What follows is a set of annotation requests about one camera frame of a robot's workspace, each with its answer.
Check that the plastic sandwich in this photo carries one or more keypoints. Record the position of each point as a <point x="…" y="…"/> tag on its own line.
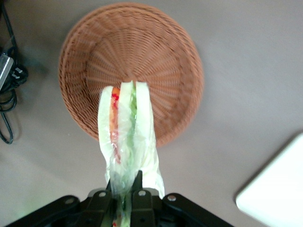
<point x="127" y="132"/>

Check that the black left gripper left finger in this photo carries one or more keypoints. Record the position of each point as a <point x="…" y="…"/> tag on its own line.
<point x="97" y="208"/>

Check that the silver metal block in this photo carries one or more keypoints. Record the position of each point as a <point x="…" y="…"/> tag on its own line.
<point x="5" y="71"/>

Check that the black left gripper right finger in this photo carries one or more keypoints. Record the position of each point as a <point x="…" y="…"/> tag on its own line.
<point x="142" y="208"/>

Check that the brown wicker basket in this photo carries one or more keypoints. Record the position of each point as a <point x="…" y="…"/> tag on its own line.
<point x="146" y="56"/>

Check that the cream plastic tray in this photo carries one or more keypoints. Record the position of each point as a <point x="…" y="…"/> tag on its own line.
<point x="277" y="184"/>

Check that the black power plug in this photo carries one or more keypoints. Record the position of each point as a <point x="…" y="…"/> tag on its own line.
<point x="20" y="75"/>

